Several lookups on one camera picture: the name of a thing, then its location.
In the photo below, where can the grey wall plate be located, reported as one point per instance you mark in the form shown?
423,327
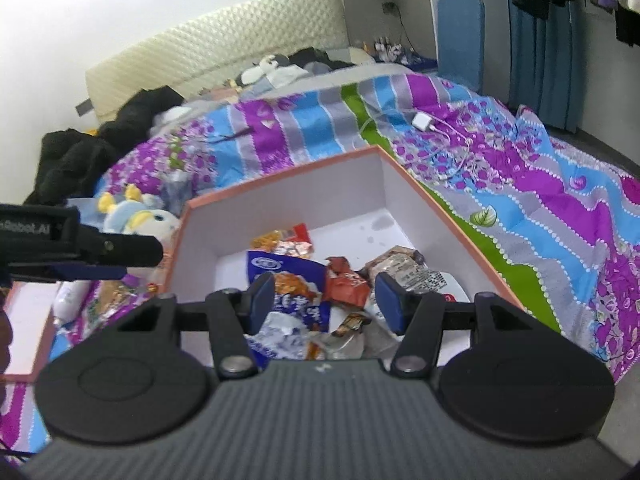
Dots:
84,108

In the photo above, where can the pile of snack packets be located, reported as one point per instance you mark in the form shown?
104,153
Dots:
345,285

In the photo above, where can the group of small bottles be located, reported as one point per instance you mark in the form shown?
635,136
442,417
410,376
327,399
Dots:
387,50

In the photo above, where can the white charger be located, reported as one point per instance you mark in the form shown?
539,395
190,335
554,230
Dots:
422,121

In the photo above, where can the blue bedside table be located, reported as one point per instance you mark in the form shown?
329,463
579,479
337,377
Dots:
420,62

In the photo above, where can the penguin plush toy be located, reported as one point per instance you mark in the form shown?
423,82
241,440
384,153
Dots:
262,66

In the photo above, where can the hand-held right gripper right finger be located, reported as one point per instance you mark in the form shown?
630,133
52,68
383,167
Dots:
390,302

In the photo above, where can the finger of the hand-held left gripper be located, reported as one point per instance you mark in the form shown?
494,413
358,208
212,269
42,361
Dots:
125,249
85,273

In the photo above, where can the pink box lid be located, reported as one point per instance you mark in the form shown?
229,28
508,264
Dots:
25,330

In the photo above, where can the wall socket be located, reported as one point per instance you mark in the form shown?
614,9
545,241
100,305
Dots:
389,8

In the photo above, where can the black jacket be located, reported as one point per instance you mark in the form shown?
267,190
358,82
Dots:
75,160

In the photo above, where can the clear blue plastic wrapper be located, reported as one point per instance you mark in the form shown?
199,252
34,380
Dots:
175,190

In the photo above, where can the blue white plush doll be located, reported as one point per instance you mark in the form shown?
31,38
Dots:
150,217

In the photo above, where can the white bottle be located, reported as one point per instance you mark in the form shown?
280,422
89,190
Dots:
70,300

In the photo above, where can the white garment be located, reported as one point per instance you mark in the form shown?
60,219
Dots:
285,75

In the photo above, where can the black clothes heap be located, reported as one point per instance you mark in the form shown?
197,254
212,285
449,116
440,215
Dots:
315,57

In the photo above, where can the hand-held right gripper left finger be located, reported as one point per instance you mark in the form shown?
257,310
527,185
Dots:
262,300

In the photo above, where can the purple blue floral blanket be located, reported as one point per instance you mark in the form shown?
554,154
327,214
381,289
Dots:
525,185

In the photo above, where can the blue curtain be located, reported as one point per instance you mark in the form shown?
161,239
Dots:
545,60

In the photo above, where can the cream quilted headboard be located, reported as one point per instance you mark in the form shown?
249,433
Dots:
225,35

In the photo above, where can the dark checked hanging garment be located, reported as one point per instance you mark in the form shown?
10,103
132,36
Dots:
629,22

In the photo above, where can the pink cardboard box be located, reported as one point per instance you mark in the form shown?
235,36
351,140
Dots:
310,195

